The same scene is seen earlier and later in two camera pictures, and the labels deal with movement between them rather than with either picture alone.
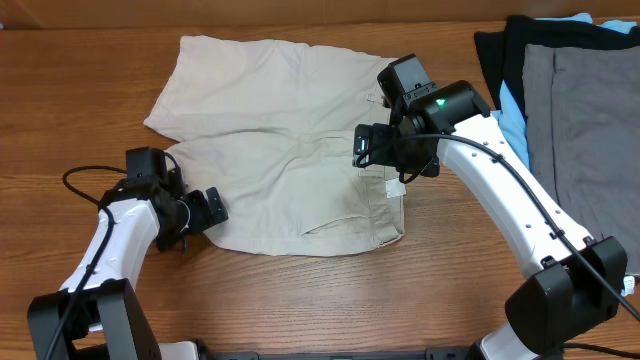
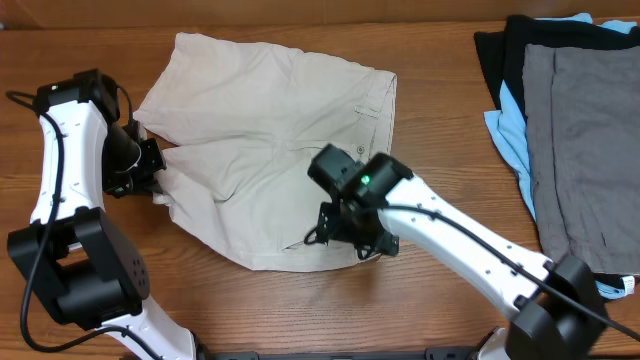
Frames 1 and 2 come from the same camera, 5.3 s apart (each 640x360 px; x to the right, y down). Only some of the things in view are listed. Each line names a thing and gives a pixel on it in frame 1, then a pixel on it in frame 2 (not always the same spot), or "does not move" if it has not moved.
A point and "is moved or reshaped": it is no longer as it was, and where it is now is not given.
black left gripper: (204, 215) → (120, 187)
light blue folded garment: (509, 113) does not move
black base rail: (430, 353) does not move
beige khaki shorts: (271, 125) is moved or reshaped
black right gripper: (378, 137) → (333, 221)
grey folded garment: (582, 117) does not move
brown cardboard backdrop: (469, 15) does not move
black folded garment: (503, 52) does not move
